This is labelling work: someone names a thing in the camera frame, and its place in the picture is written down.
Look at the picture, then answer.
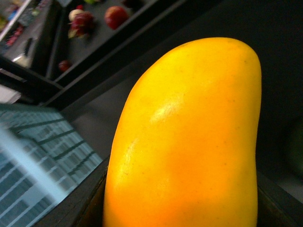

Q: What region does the yellow mango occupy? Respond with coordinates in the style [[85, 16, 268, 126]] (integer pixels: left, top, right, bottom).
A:
[[102, 37, 261, 227]]

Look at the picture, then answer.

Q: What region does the light blue plastic basket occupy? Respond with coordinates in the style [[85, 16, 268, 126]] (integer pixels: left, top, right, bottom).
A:
[[0, 104, 102, 227]]

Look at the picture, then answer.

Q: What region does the small red fruit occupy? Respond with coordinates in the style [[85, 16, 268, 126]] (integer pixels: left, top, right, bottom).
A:
[[58, 60, 71, 72]]

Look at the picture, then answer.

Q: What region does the red apple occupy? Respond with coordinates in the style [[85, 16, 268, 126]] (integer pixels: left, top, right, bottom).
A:
[[104, 6, 129, 30]]

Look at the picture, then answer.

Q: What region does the pink dragon fruit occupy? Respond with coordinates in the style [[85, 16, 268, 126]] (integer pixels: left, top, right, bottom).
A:
[[68, 11, 95, 38]]

